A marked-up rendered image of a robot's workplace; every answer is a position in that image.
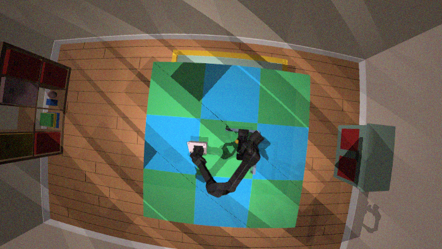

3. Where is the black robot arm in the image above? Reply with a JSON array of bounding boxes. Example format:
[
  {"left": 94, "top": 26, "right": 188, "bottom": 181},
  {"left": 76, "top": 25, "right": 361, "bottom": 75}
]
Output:
[{"left": 190, "top": 131, "right": 264, "bottom": 198}]

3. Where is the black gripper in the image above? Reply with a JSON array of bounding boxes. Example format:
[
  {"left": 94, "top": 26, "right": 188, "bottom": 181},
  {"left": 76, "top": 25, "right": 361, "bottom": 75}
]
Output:
[{"left": 236, "top": 129, "right": 249, "bottom": 161}]

